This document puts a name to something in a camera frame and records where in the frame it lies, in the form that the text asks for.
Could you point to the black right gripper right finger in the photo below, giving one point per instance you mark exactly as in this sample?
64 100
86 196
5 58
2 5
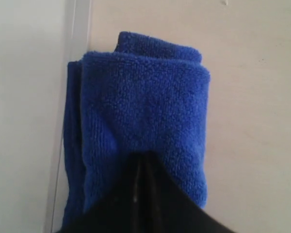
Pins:
164 207

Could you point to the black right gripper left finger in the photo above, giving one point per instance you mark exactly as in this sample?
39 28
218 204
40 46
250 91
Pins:
119 210

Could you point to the blue microfiber cloth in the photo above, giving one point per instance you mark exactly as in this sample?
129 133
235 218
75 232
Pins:
148 94

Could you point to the white board with aluminium frame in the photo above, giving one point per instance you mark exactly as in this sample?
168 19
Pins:
37 40

